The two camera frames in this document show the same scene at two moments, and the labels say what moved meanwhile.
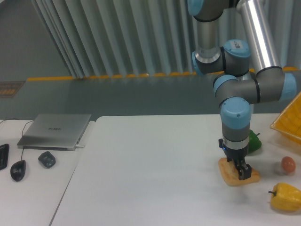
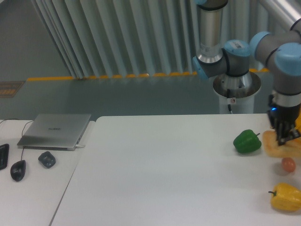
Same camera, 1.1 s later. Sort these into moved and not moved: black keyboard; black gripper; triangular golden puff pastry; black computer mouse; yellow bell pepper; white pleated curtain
Moved: triangular golden puff pastry; black gripper
Not moved: yellow bell pepper; white pleated curtain; black keyboard; black computer mouse
